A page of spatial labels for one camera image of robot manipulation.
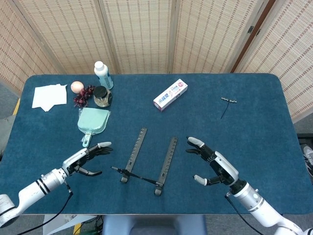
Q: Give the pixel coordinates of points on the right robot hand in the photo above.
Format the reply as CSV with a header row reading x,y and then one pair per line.
x,y
223,169

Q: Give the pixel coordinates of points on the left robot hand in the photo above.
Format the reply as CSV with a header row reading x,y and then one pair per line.
x,y
73,159

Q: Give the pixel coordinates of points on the black folding stand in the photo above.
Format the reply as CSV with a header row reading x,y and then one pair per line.
x,y
135,149

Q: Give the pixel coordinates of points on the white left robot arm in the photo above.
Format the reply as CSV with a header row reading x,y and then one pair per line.
x,y
29,193

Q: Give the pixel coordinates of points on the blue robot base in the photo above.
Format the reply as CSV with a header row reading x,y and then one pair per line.
x,y
154,225

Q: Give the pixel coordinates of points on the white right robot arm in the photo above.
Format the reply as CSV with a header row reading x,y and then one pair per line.
x,y
256,203

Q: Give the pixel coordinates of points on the mint green bagged dustpan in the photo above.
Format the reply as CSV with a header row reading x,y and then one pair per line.
x,y
94,121

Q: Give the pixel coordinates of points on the blue table cloth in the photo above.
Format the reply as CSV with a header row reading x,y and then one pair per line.
x,y
256,137

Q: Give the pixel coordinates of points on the red grape bunch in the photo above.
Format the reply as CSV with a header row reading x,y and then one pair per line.
x,y
82,96

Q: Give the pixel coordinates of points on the white sheet under table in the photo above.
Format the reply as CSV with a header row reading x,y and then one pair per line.
x,y
58,224

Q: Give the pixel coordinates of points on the white paper napkins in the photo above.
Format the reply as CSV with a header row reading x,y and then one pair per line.
x,y
50,96

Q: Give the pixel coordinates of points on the glass jar black lid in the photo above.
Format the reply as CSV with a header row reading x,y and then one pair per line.
x,y
102,98

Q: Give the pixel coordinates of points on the metal corkscrew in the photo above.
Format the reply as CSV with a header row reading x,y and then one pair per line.
x,y
228,100

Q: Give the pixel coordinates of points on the peach-coloured egg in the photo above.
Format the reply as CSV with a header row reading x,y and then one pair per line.
x,y
77,86

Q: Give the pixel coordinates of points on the gray sneaker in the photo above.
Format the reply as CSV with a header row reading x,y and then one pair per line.
x,y
309,156

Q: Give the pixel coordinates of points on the white bottle blue label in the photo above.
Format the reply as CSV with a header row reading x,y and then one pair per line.
x,y
104,76

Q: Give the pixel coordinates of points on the white toothpaste box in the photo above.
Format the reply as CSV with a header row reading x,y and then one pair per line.
x,y
170,95

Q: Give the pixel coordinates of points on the bamboo folding screen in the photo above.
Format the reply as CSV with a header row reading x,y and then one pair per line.
x,y
139,36

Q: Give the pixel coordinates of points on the black metal screen hinge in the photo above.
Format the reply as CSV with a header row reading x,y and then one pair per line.
x,y
250,30
258,32

